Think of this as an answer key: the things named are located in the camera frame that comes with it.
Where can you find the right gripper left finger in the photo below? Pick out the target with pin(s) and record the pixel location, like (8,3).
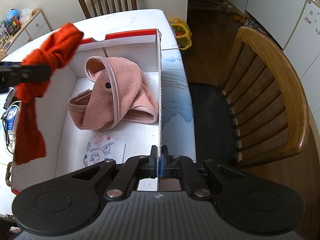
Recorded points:
(153,162)

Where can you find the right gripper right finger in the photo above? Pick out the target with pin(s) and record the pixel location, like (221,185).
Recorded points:
(164,163)

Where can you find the red knit scarf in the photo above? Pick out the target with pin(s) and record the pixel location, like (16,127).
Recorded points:
(56,51)

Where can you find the white box with red rim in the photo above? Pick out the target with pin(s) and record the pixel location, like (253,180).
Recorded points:
(65,143)

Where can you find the pink fleece garment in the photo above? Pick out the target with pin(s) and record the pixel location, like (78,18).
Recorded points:
(120,92)

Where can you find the blue white package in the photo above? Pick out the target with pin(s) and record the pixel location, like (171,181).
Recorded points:
(12,117)

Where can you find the sticker sheet in box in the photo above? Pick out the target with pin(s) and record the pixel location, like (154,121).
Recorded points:
(102,147)

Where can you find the small wooden side cabinet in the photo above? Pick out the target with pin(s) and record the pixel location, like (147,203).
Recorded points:
(33,28)

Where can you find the wooden chair with curved back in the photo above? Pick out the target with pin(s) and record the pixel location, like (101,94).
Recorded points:
(257,113)

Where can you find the yellow mesh bag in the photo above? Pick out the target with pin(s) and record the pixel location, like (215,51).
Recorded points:
(182,33)

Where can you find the white cabinet wall unit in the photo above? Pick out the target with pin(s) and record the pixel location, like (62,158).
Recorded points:
(294,24)

